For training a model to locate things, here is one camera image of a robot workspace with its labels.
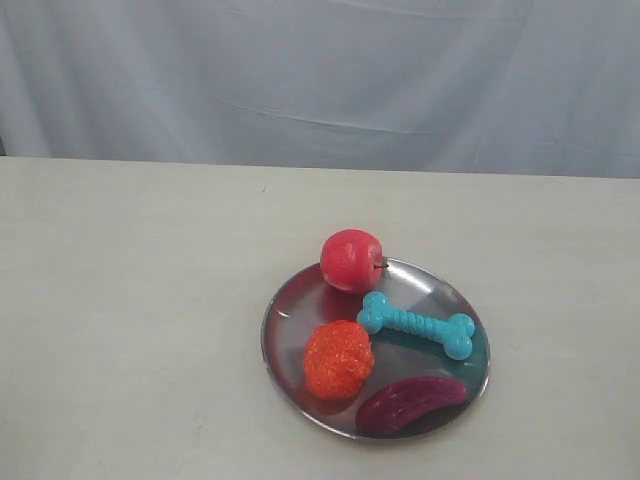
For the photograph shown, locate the teal toy bone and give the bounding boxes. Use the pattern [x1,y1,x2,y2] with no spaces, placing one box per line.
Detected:
[356,291,475,361]

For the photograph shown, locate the red apple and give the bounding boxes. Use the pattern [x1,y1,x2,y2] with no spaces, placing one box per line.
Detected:
[320,229,386,293]

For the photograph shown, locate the orange textured ball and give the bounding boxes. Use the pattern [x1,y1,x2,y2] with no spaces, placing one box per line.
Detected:
[303,320,375,402]

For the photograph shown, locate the round metal plate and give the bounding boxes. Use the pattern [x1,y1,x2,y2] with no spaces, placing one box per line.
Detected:
[261,265,491,442]

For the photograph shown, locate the purple toy eggplant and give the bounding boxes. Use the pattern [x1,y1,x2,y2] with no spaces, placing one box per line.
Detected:
[355,376,468,436]

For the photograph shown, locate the white backdrop curtain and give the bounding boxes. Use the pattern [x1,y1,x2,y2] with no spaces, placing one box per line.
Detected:
[1,1,639,178]

